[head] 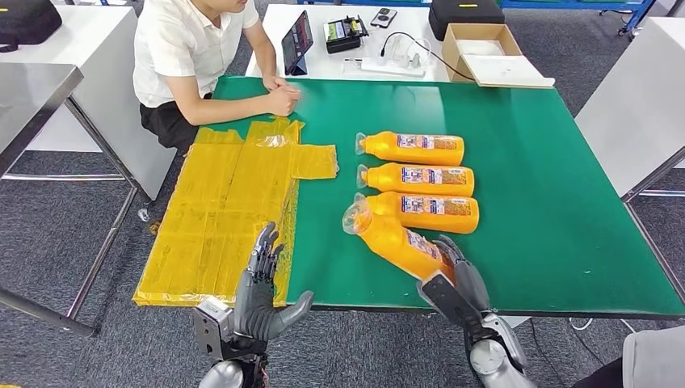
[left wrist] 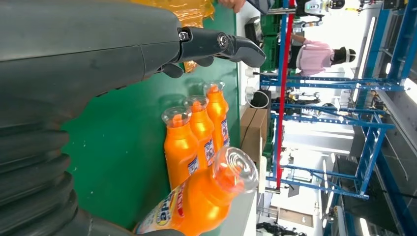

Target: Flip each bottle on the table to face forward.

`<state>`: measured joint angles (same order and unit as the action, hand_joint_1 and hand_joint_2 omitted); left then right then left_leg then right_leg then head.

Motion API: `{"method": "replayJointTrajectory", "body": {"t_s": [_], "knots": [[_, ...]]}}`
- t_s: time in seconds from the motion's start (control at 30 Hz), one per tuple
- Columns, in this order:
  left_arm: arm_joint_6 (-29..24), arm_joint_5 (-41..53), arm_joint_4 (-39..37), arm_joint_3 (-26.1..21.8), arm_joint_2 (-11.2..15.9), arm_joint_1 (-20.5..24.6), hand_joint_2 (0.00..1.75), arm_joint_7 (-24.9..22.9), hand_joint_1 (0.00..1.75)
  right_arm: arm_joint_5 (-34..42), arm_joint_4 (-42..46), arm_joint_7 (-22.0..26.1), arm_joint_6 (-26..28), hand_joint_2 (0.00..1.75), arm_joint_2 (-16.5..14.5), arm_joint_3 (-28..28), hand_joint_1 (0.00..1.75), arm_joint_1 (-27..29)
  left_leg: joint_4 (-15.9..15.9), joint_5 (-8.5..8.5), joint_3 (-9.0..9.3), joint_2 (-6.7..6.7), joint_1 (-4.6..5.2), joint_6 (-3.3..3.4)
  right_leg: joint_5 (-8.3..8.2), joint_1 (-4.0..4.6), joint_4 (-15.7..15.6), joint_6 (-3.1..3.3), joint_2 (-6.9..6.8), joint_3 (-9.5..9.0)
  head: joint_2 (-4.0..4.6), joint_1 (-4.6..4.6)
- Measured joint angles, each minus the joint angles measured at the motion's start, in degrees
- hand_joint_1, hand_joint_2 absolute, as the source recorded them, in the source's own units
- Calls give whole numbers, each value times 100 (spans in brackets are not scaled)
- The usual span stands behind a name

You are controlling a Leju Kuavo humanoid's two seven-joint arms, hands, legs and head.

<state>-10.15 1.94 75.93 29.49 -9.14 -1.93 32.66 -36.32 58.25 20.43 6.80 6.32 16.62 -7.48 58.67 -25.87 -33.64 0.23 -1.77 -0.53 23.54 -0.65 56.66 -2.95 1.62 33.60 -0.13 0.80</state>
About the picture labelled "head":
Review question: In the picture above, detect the person's left hand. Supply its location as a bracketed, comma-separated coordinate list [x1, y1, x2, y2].
[261, 74, 291, 92]

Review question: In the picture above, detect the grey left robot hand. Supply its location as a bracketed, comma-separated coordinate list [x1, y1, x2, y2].
[233, 221, 315, 344]

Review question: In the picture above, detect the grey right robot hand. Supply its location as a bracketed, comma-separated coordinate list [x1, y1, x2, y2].
[432, 234, 492, 318]

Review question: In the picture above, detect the person's right hand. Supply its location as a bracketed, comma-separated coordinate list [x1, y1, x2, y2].
[266, 84, 304, 118]

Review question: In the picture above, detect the orange detergent bottle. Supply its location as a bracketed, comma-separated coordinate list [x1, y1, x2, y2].
[356, 162, 476, 198]
[355, 131, 465, 167]
[354, 191, 481, 235]
[342, 199, 456, 282]

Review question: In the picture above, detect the black tablet on stand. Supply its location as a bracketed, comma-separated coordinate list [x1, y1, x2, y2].
[280, 9, 315, 77]

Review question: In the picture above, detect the white table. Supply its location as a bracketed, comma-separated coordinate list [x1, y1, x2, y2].
[0, 5, 178, 202]
[575, 15, 685, 199]
[245, 4, 536, 84]

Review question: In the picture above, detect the white power strip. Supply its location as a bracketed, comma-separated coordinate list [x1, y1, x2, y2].
[341, 50, 429, 78]

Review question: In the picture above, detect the black smartphone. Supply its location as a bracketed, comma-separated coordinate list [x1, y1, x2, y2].
[370, 7, 398, 29]

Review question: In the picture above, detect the open cardboard box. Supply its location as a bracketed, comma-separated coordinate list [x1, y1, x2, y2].
[441, 23, 556, 90]

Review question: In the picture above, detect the black hard case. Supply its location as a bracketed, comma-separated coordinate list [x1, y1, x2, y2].
[427, 0, 506, 42]

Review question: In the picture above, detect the steel table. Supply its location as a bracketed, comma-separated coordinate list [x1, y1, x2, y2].
[0, 63, 153, 339]

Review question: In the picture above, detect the black bag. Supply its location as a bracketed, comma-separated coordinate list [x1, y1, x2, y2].
[0, 0, 63, 53]

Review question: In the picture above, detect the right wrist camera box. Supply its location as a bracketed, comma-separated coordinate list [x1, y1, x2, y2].
[416, 272, 485, 337]

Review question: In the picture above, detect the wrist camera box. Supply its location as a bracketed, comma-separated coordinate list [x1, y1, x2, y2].
[416, 272, 485, 337]
[192, 297, 237, 362]

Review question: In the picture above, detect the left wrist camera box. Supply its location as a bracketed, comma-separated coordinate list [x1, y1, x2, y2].
[192, 297, 237, 362]

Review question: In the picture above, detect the black power cable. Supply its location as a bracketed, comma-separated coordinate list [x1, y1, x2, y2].
[380, 31, 477, 84]

